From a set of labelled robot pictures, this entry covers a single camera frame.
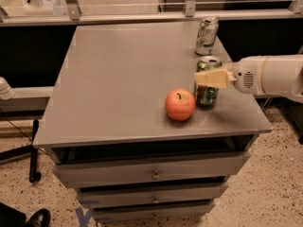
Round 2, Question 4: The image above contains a white cylinder at left edge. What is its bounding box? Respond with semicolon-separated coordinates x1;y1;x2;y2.
0;77;14;100

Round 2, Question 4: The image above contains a top grey drawer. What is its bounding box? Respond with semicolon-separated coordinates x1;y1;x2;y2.
53;151;250;188

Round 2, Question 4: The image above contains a middle grey drawer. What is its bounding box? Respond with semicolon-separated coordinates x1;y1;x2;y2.
77;183;227;208

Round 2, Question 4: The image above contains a black tripod stand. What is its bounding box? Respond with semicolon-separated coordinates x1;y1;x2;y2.
0;119;42;183

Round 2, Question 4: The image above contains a bottom grey drawer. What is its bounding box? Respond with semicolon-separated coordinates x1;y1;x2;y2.
92;201;214;222

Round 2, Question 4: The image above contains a white 7up soda can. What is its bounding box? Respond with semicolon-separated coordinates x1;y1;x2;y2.
195;17;219;56

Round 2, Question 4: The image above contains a green soda can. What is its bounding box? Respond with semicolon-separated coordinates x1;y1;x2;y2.
194;55;222;106

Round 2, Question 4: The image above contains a black shoe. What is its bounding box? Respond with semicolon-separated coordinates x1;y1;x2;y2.
24;208;51;227

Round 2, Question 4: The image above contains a grey drawer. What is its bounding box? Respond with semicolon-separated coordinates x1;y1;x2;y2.
53;151;250;188
92;201;214;222
77;183;227;208

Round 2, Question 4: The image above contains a metal railing frame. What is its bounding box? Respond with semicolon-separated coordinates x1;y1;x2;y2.
0;0;303;26

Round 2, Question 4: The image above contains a red apple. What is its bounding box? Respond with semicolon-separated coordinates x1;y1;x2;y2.
165;88;195;121

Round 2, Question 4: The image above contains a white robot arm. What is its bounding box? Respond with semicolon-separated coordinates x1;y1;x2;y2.
195;54;303;103

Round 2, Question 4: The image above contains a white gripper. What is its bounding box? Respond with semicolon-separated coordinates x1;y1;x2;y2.
194;56;269;95

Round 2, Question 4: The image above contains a grey drawer cabinet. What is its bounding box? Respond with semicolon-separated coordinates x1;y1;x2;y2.
32;20;273;223

